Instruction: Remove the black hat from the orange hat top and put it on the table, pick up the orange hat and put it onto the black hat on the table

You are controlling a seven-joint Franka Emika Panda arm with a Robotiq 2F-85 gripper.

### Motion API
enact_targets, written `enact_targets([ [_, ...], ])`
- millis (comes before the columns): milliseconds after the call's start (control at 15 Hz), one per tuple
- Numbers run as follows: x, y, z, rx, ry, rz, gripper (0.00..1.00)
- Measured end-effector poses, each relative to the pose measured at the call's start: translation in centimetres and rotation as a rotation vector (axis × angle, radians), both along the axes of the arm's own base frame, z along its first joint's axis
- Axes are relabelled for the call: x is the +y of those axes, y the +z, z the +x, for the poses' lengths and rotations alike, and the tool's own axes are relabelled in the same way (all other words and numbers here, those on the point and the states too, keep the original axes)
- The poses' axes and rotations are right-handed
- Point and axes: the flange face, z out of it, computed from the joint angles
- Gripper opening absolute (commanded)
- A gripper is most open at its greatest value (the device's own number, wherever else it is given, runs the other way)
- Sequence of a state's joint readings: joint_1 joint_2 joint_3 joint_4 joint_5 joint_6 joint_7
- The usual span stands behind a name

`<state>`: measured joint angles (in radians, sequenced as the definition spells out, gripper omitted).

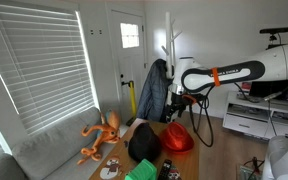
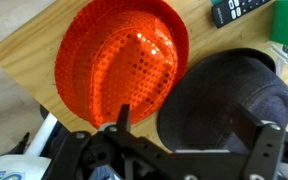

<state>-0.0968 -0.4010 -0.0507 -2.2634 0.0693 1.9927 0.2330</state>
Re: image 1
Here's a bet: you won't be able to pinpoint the white tv console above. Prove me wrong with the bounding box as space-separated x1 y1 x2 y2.
222 90 288 141

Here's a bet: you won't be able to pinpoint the yellow pole tool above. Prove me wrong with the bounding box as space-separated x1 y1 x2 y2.
121 80 139 127

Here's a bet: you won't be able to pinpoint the dark grey jacket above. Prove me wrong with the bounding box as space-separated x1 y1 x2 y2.
136 58 172 123

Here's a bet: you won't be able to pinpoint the orange sequin fedora hat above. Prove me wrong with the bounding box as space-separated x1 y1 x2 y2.
158 121 195 154

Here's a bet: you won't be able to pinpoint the black remote control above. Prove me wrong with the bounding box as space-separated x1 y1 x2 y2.
157 158 174 180

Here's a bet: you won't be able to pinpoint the orange gripper cable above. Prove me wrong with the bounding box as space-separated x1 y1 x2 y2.
182 94 198 105

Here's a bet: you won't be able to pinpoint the white entrance door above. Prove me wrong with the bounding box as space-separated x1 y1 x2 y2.
108 9 149 125

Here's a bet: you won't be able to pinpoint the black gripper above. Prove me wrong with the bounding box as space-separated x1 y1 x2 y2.
165 93 189 124

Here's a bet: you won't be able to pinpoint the white coat rack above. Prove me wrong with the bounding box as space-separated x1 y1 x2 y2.
160 11 184 81

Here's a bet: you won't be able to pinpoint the orange strap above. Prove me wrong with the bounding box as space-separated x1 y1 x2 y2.
211 67 222 88

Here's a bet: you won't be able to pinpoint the orange octopus plush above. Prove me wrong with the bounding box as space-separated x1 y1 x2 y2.
76 109 122 166

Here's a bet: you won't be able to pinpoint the black monitor screen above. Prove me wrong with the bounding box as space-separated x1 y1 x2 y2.
248 77 288 105

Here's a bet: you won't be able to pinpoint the black camera on stand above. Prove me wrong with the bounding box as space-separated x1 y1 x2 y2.
259 26 288 51

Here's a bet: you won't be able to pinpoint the snowman sticker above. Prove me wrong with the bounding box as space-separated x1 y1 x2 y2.
99 155 124 180

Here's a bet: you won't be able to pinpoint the wall light switches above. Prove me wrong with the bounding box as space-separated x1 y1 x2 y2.
89 28 104 36

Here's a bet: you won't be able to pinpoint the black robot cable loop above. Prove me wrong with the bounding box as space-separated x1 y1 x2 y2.
187 85 216 148

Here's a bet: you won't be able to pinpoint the grey sofa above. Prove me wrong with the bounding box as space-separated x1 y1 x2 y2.
0 106 129 180

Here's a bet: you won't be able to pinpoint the white rounded robot base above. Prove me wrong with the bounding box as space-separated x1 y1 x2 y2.
261 129 288 180

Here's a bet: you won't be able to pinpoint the black fedora hat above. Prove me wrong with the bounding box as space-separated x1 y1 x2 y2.
127 122 163 164

